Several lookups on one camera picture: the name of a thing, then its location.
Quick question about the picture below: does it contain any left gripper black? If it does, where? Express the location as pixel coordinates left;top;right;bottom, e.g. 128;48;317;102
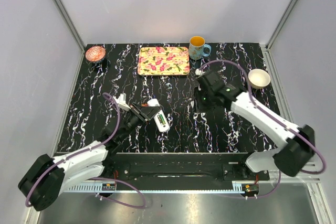
119;102;161;142

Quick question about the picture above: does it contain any green yellow battery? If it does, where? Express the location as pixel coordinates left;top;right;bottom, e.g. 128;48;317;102
159;114;167;125

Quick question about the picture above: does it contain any white remote control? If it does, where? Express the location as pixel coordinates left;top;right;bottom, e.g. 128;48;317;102
147;99;170;133

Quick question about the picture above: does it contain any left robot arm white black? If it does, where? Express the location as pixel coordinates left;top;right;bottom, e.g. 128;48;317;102
18;99;161;211

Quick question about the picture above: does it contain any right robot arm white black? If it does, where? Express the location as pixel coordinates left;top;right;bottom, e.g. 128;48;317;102
194;69;314;180

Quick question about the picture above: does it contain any cream white bowl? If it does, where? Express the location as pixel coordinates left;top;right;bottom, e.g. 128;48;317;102
248;69;271;89

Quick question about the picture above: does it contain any blue mug yellow inside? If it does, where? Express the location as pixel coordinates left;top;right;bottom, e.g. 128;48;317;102
188;36;212;60

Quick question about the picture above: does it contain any floral yellow tray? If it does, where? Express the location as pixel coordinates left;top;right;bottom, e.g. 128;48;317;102
138;46;190;76

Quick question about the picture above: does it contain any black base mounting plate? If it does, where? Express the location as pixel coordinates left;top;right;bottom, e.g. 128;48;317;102
101;161;270;182

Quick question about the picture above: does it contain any red patterned bowl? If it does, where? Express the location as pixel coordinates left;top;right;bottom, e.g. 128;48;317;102
85;46;106;63

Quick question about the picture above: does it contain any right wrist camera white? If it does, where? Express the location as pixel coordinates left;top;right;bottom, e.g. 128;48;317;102
195;69;203;76

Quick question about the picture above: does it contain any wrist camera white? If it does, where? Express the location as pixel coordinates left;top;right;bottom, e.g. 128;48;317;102
114;93;131;111
195;69;203;76

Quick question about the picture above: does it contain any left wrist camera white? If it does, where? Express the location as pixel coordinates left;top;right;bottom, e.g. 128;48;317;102
114;93;131;111

